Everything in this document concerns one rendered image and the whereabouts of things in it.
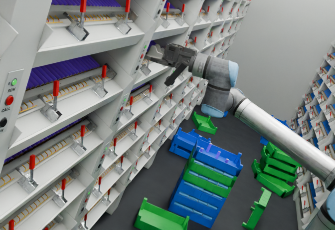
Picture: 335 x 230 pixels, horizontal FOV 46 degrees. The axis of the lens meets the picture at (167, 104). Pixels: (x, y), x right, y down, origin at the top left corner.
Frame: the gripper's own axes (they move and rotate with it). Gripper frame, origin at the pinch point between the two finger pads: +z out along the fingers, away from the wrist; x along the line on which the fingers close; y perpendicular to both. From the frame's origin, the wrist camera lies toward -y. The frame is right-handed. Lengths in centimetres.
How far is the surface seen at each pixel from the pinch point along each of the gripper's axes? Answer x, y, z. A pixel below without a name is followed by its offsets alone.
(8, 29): 98, 17, -8
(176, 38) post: -42.6, 4.7, -1.6
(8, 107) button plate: 92, 3, -5
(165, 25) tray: 1.0, 13.5, -6.1
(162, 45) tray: -42.3, -0.3, 4.5
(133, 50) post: 27.4, 5.9, -4.2
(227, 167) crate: -78, -67, -42
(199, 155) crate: -75, -64, -25
